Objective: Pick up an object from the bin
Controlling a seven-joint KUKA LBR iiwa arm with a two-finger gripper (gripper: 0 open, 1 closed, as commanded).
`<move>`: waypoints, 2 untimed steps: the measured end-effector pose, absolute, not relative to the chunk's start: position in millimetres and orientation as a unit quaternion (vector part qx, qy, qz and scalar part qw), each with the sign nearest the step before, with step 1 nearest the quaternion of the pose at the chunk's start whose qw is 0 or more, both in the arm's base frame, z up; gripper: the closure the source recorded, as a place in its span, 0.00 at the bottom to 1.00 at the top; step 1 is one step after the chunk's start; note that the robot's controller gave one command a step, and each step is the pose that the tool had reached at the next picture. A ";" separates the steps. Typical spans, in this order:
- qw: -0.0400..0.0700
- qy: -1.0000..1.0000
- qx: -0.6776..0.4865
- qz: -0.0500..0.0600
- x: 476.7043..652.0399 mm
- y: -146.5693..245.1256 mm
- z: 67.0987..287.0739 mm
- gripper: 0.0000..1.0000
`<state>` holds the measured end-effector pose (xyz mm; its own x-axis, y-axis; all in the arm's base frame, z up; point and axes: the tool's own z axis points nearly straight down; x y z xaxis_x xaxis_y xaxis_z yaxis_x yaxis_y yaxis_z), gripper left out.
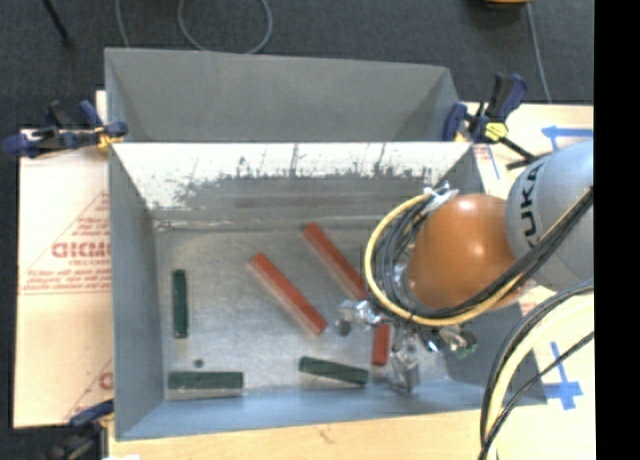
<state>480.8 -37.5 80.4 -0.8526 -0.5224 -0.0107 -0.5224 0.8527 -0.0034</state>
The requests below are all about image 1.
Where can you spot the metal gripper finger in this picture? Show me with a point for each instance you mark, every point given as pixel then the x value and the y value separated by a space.
pixel 405 370
pixel 360 313

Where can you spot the red-brown flat block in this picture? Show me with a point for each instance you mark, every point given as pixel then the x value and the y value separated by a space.
pixel 287 293
pixel 332 258
pixel 381 347

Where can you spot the grey metal bin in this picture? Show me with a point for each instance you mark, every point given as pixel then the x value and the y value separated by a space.
pixel 250 108

